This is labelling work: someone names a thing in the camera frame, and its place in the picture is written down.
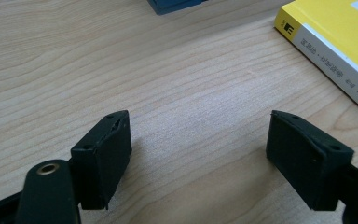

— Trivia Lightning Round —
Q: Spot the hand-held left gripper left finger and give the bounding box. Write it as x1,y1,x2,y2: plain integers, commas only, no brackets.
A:
70,110,133,210

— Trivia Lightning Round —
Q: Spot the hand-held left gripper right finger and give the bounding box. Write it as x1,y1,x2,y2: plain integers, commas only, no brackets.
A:
266,109,355,211

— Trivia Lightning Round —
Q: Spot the yellow book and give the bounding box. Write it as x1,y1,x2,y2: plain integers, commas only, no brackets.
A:
274,0,358,121

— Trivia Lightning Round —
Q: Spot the blue file rack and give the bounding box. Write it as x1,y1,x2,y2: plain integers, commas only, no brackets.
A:
146,0,209,16

